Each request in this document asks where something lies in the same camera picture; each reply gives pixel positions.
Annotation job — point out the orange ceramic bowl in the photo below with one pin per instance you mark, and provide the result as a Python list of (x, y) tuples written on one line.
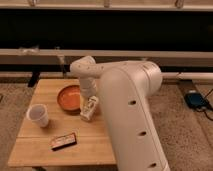
[(69, 98)]

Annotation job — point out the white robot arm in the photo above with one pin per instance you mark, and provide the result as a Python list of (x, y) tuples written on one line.
[(123, 88)]

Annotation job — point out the blue power box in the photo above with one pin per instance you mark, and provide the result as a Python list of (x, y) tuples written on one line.
[(194, 100)]

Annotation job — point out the black table leg bracket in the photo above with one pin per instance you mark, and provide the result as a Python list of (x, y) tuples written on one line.
[(34, 78)]

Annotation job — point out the dark snack bar packet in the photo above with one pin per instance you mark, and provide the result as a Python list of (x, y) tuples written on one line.
[(63, 141)]

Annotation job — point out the wooden table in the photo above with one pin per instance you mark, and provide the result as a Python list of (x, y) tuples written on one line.
[(32, 146)]

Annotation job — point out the white plastic cup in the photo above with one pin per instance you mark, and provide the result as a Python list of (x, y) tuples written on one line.
[(38, 114)]

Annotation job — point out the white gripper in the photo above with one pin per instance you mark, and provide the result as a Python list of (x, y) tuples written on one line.
[(88, 87)]

